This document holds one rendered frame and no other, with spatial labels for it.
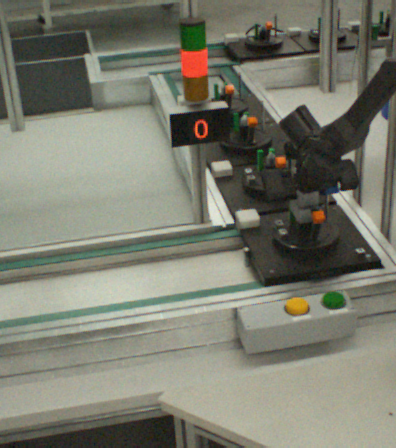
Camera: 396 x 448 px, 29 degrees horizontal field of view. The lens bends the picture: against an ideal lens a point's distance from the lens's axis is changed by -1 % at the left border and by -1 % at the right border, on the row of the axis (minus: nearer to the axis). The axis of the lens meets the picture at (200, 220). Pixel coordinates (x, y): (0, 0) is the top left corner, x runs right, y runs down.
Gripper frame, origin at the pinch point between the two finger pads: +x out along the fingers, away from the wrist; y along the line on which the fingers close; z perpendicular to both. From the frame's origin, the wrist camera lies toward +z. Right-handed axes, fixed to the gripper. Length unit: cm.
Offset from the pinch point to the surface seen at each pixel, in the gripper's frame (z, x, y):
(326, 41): 76, 73, -44
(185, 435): -43, 5, 32
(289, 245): -10.2, 3.2, 4.8
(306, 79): 73, 92, -40
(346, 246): -12.0, 4.2, -7.2
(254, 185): 10.1, 21.4, 4.6
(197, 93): 19.6, -8.7, 19.1
